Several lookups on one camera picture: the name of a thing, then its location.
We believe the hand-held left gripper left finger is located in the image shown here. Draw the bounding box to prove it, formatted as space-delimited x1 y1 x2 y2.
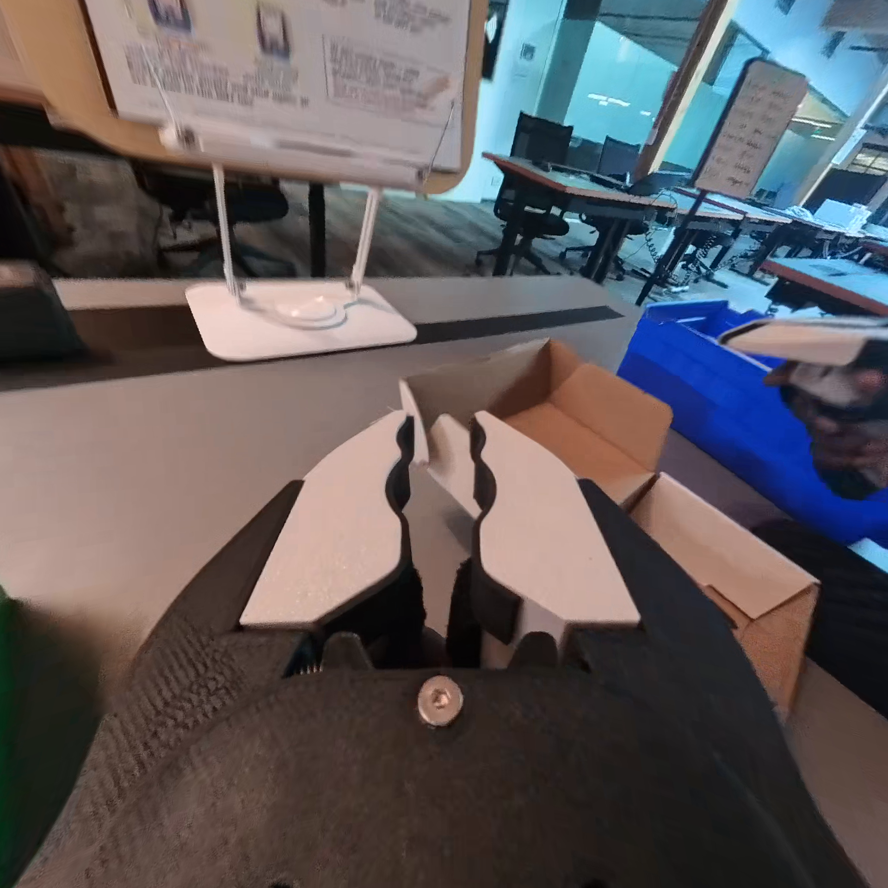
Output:
238 409 416 634

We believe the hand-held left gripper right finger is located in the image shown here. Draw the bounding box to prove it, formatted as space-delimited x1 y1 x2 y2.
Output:
470 409 642 654

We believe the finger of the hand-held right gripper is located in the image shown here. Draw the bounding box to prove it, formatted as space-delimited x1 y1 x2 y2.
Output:
716 317 883 369

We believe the white cardboard mailer box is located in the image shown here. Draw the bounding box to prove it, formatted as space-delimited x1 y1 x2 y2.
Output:
397 337 822 720

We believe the blue plastic bin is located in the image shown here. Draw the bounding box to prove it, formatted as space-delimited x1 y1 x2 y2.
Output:
616 300 888 550

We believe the green plastic bin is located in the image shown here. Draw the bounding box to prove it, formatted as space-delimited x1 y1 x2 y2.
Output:
0 586 101 878

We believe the wood-topped office desk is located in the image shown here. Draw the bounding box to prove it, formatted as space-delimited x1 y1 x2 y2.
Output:
758 254 888 321
666 186 793 306
481 151 679 306

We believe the grey desk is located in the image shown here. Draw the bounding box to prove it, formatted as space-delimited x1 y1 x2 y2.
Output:
0 276 888 888

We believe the white-based document stand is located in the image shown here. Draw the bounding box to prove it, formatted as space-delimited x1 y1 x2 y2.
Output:
0 0 488 364

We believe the whiteboard on stand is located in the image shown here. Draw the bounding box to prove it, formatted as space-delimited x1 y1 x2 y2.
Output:
694 57 810 200

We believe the black office chair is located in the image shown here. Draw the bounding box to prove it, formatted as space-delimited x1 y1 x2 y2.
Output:
137 172 290 280
475 113 578 277

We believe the dark grey charging case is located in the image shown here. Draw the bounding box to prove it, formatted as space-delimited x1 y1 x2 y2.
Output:
0 261 89 363

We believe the printed instruction sheet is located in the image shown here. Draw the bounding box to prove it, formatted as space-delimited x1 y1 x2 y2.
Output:
82 0 474 176

